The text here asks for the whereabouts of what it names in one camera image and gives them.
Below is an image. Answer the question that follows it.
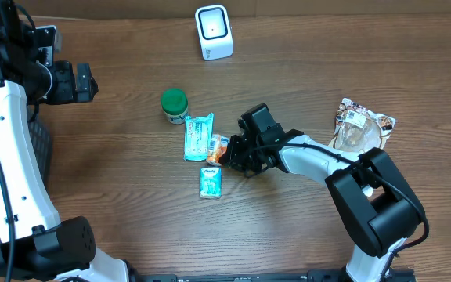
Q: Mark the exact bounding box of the orange Kleenex tissue pack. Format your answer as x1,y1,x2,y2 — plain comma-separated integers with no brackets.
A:
206,133,229,166

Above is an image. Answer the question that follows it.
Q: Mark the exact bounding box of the teal Kleenex tissue pack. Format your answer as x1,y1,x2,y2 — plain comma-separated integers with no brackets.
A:
200,167,222,199

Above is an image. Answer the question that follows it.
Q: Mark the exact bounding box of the teal wet wipes pack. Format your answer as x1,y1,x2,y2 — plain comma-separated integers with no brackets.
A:
183,113,215,161

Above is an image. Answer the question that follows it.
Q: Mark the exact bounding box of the green lid jar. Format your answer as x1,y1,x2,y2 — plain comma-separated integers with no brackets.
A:
161,89,189,125

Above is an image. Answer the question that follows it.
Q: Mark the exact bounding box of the brown snack pouch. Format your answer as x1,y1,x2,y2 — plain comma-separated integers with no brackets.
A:
329,98,396,153

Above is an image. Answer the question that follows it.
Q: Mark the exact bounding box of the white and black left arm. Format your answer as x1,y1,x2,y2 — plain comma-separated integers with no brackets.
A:
0,1,137,281

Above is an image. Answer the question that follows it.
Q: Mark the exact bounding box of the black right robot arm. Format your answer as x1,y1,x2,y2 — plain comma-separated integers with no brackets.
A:
219,103,429,281

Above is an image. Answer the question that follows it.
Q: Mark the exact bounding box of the white barcode scanner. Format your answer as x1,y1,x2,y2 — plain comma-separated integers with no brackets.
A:
195,4,234,61

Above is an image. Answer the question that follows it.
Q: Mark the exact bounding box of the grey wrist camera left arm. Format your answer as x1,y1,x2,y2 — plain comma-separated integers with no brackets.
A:
34,25,62,67

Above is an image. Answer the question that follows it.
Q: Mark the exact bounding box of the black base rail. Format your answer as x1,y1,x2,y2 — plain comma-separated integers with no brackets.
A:
139,269,417,282

